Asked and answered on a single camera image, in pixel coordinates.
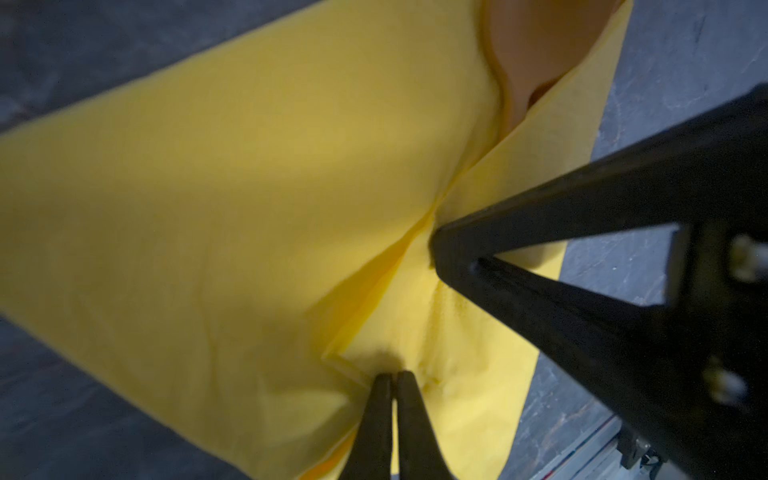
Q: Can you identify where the yellow paper napkin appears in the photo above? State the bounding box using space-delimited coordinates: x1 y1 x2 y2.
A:
1 1 632 479

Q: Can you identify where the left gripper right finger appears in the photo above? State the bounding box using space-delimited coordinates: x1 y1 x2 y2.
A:
395 371 453 480

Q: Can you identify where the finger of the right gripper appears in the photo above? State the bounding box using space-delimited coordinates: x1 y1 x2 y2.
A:
431 84 767 264

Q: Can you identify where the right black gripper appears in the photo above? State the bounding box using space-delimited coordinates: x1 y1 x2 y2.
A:
435 220 767 479

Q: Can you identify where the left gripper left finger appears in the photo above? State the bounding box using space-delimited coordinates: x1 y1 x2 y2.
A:
339 373 393 480

